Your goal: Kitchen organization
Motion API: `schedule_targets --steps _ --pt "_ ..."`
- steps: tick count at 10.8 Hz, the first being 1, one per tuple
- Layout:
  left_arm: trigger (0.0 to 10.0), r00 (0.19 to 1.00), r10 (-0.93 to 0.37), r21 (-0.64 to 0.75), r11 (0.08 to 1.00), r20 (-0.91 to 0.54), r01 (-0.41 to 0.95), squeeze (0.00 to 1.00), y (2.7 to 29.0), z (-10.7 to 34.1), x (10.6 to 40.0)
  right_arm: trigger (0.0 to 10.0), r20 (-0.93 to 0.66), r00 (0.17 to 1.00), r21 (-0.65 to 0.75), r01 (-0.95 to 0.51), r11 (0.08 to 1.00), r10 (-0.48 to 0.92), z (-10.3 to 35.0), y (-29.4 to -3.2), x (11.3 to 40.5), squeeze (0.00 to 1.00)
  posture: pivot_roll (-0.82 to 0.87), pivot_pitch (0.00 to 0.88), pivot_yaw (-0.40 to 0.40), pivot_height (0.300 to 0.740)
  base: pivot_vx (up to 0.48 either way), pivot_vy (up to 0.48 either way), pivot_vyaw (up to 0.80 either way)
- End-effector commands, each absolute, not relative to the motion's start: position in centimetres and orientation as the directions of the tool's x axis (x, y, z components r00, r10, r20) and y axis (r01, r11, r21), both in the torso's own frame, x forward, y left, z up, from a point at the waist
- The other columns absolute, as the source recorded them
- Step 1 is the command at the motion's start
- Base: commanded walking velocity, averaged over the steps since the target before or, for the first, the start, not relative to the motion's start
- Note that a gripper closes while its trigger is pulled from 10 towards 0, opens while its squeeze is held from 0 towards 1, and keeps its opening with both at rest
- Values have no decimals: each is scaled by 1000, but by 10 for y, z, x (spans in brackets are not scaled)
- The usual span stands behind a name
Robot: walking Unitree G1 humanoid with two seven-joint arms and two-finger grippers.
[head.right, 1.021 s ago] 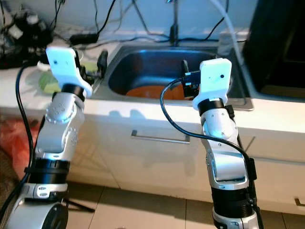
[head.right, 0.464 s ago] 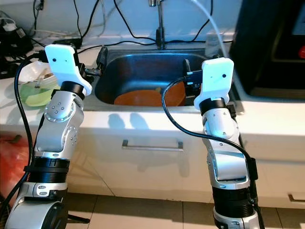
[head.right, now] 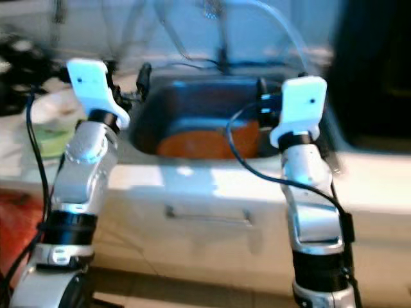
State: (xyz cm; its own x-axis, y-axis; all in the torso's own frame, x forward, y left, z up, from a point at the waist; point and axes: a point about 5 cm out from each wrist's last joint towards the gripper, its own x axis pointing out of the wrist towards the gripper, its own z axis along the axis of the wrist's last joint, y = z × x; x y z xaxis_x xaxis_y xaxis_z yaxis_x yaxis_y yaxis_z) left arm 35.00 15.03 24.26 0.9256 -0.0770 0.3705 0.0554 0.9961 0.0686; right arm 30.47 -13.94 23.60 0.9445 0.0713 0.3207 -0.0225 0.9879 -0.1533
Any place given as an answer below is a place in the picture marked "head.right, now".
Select white kitchen cabinet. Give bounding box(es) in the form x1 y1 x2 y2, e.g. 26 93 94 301
39 186 411 299

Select long metal drawer handle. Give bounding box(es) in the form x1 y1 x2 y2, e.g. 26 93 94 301
164 205 254 227

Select light green plate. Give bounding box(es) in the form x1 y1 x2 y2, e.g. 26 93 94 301
32 122 81 158

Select red plastic bag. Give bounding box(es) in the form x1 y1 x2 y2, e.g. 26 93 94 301
0 189 49 289

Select white faucet hose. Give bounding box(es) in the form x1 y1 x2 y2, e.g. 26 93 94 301
231 0 319 78

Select black charger box with labels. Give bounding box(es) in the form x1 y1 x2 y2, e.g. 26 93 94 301
0 35 49 84

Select stainless steel sink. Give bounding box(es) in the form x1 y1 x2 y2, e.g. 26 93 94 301
125 74 354 161

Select white bowl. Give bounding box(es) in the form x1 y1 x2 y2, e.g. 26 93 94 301
32 87 84 132

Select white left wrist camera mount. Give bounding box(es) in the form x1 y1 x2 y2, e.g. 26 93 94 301
67 58 130 129

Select metal faucet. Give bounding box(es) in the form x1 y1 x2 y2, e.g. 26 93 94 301
202 0 232 74

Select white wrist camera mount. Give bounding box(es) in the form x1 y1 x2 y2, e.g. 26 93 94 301
67 58 130 129
270 76 327 150

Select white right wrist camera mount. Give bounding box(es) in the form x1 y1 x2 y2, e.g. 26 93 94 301
270 76 327 150

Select black appliance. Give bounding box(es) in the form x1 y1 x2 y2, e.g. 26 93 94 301
328 0 411 155

